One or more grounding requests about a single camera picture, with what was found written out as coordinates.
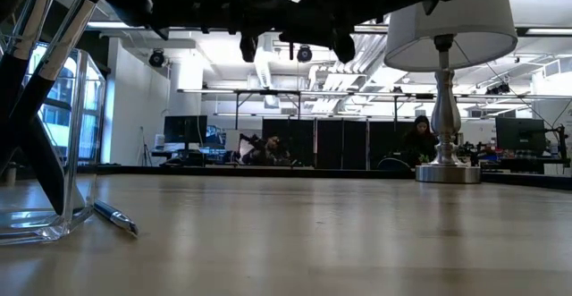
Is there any white shade silver table lamp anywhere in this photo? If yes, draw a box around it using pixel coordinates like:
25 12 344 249
383 0 519 185

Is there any large white-tipped powder brush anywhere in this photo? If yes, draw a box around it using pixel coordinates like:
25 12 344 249
0 0 118 165

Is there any person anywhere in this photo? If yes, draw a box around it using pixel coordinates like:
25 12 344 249
401 114 442 168
239 132 291 167

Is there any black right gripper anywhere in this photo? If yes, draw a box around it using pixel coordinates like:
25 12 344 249
297 0 381 64

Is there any black partition wall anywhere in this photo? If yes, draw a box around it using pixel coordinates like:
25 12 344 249
262 117 416 171

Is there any black chair back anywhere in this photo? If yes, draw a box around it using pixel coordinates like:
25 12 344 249
376 156 413 172

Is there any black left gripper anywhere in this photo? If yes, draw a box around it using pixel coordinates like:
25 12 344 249
230 0 299 63

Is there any long ceiling light strip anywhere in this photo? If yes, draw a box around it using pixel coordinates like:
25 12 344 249
87 21 156 31
352 25 390 34

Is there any black fan makeup brush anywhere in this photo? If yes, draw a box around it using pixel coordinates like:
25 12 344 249
8 121 88 216

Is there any clear acrylic organizer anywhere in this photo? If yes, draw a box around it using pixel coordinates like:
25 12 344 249
0 30 107 246

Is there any black computer monitor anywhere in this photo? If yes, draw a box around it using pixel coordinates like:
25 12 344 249
163 114 208 152
494 116 548 152

